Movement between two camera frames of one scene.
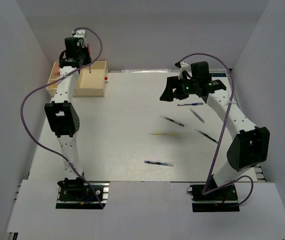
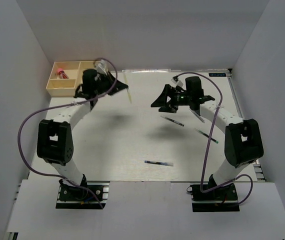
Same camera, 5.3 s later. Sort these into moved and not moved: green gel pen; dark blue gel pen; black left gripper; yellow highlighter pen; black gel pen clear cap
Moved: yellow highlighter pen; black left gripper
Not moved: green gel pen; dark blue gel pen; black gel pen clear cap
